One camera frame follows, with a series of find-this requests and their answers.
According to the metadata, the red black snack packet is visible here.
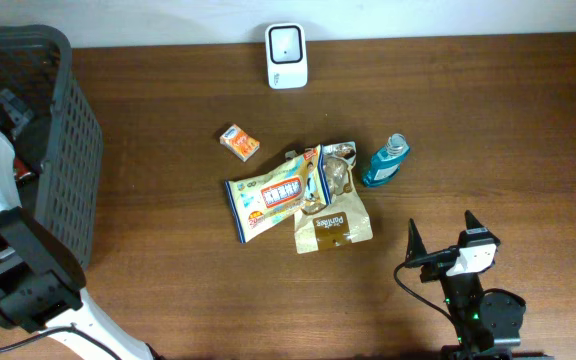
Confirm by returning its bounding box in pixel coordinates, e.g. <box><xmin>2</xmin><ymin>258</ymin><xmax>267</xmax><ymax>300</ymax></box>
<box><xmin>13</xmin><ymin>157</ymin><xmax>37</xmax><ymax>187</ymax></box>

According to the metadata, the dark grey plastic basket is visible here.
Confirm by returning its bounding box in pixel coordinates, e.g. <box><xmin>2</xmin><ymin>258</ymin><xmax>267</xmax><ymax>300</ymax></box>
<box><xmin>0</xmin><ymin>25</ymin><xmax>104</xmax><ymax>267</ymax></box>

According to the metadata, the yellow wet wipes pack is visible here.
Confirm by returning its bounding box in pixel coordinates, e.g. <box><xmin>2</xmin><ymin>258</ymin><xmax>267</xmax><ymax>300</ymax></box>
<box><xmin>225</xmin><ymin>145</ymin><xmax>331</xmax><ymax>244</ymax></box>

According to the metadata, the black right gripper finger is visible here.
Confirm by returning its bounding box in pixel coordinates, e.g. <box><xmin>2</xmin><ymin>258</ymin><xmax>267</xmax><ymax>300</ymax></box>
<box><xmin>405</xmin><ymin>218</ymin><xmax>427</xmax><ymax>264</ymax></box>
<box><xmin>464</xmin><ymin>210</ymin><xmax>487</xmax><ymax>233</ymax></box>

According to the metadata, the blue mouthwash bottle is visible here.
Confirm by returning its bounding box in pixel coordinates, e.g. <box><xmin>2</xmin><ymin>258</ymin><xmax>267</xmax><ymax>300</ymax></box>
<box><xmin>361</xmin><ymin>133</ymin><xmax>410</xmax><ymax>187</ymax></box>

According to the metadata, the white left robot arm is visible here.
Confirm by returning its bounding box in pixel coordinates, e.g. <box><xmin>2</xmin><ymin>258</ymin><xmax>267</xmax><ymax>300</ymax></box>
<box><xmin>0</xmin><ymin>132</ymin><xmax>159</xmax><ymax>359</ymax></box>

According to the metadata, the white barcode scanner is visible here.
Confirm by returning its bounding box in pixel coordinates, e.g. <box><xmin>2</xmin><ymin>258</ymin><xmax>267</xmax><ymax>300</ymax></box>
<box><xmin>265</xmin><ymin>23</ymin><xmax>308</xmax><ymax>90</ymax></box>

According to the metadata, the orange small tissue box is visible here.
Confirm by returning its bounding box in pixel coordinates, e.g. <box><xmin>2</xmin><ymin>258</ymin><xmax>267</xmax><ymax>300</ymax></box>
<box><xmin>219</xmin><ymin>124</ymin><xmax>260</xmax><ymax>162</ymax></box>

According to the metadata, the brown mushroom snack bag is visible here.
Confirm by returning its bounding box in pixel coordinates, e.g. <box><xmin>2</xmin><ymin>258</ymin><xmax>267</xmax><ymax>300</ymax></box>
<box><xmin>294</xmin><ymin>141</ymin><xmax>373</xmax><ymax>254</ymax></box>

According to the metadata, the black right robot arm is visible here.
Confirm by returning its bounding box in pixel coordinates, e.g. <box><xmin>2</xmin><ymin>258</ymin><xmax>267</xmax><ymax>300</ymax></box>
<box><xmin>393</xmin><ymin>210</ymin><xmax>549</xmax><ymax>360</ymax></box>

